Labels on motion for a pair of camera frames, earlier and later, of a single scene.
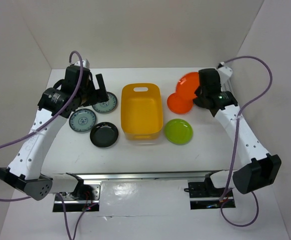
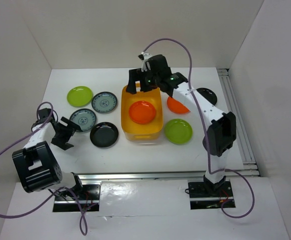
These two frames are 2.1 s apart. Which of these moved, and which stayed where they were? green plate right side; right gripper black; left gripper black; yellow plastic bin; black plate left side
Moved: right gripper black; left gripper black
Stayed: black plate left side; yellow plastic bin; green plate right side
